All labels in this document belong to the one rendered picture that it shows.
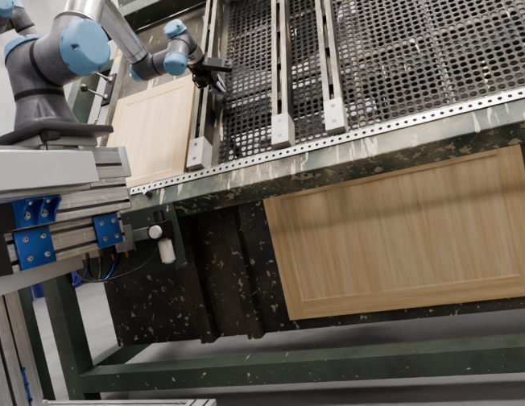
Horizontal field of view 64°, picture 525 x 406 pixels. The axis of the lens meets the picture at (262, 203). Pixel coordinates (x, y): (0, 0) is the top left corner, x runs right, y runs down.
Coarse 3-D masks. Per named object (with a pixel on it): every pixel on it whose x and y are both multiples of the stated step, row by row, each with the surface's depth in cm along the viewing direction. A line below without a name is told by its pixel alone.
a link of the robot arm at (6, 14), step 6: (0, 0) 140; (6, 0) 141; (12, 0) 143; (0, 6) 139; (6, 6) 141; (12, 6) 142; (0, 12) 141; (6, 12) 141; (12, 12) 144; (0, 18) 144; (6, 18) 145; (0, 24) 148
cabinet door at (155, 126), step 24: (144, 96) 196; (168, 96) 189; (192, 96) 182; (120, 120) 195; (144, 120) 188; (168, 120) 181; (120, 144) 187; (144, 144) 180; (168, 144) 173; (144, 168) 172; (168, 168) 166
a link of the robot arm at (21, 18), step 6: (18, 0) 157; (18, 6) 156; (18, 12) 156; (24, 12) 158; (12, 18) 155; (18, 18) 157; (24, 18) 158; (30, 18) 160; (18, 24) 158; (24, 24) 158; (30, 24) 160; (18, 30) 159
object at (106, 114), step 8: (120, 56) 218; (120, 64) 215; (112, 72) 214; (120, 72) 214; (120, 80) 212; (112, 96) 204; (112, 104) 203; (104, 112) 200; (112, 112) 202; (104, 120) 196; (112, 120) 200; (104, 136) 193; (104, 144) 192
